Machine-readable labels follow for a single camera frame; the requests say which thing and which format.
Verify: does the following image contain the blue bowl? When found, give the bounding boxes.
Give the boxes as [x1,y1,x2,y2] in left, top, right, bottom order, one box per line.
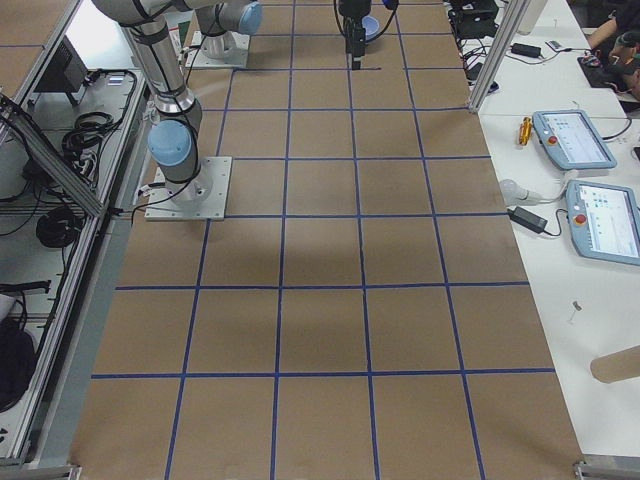
[362,15,380,42]

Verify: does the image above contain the gold cylinder tool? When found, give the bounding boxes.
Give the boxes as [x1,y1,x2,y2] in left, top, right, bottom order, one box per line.
[518,117,532,146]

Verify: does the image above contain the near teach pendant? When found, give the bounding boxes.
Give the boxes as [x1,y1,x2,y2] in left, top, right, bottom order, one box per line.
[565,180,639,266]

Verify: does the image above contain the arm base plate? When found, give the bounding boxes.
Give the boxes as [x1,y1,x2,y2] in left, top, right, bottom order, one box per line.
[144,157,232,221]
[184,30,251,69]

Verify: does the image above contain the teach pendant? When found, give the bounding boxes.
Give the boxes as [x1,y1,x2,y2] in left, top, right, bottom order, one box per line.
[565,180,639,266]
[532,109,617,171]

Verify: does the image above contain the cardboard tube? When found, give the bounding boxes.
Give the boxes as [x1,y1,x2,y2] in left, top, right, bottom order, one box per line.
[590,345,640,384]

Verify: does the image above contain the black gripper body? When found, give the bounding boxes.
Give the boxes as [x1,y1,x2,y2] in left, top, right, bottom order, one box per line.
[337,0,371,20]

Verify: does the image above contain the white light bulb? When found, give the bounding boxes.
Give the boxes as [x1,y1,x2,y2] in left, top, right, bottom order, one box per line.
[499,179,559,207]

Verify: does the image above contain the aluminium frame post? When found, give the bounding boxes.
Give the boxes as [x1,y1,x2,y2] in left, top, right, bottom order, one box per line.
[468,0,531,113]

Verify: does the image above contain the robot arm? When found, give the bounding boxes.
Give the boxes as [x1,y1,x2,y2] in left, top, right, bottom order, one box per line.
[94,1,263,208]

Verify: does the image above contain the far teach pendant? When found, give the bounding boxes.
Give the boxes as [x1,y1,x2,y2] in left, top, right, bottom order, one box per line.
[532,109,617,171]

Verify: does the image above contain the brown paper mat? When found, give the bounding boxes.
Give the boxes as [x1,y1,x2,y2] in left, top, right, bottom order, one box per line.
[70,1,579,479]

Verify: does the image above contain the black power adapter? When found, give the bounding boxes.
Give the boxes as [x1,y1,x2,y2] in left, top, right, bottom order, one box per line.
[507,206,547,234]

